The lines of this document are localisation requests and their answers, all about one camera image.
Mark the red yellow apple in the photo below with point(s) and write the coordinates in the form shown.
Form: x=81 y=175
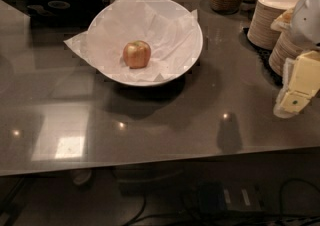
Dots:
x=136 y=54

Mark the dark box under table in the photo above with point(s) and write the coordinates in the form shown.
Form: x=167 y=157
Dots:
x=220 y=198

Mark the rear stack of paper bowls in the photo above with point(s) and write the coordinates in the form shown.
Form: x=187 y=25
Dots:
x=260 y=32

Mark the stack of paper bowls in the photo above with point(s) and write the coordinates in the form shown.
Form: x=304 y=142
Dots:
x=284 y=48
x=260 y=32

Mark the front stack of paper bowls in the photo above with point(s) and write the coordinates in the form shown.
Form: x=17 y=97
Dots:
x=284 y=48

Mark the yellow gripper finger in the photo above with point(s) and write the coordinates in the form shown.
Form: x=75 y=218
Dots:
x=282 y=22
x=301 y=82

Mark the black mat under bowls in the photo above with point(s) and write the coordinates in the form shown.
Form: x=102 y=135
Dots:
x=264 y=55

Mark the white paper liner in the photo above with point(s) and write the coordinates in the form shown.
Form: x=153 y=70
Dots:
x=110 y=36

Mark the white bowl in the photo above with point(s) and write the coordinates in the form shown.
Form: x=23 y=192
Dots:
x=195 y=33

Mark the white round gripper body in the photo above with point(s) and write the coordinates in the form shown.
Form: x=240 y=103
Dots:
x=307 y=20

